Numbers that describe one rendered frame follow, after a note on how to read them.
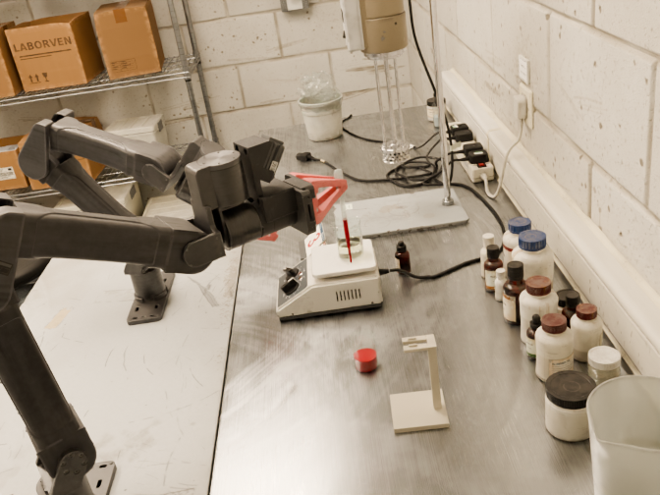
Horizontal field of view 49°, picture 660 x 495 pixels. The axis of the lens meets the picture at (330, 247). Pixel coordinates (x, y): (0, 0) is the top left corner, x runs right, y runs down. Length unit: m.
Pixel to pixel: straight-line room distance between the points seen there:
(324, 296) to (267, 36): 2.43
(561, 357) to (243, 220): 0.51
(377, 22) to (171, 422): 0.87
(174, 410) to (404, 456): 0.39
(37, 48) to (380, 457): 2.75
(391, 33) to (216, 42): 2.18
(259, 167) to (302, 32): 2.70
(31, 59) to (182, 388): 2.42
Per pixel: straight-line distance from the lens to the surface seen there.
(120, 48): 3.37
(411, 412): 1.11
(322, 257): 1.38
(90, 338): 1.50
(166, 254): 0.93
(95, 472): 1.15
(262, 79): 3.69
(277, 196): 0.97
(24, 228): 0.87
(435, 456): 1.05
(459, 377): 1.18
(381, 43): 1.55
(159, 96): 3.76
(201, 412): 1.21
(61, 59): 3.45
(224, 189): 0.94
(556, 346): 1.12
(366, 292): 1.35
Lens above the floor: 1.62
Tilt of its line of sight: 26 degrees down
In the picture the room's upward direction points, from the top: 9 degrees counter-clockwise
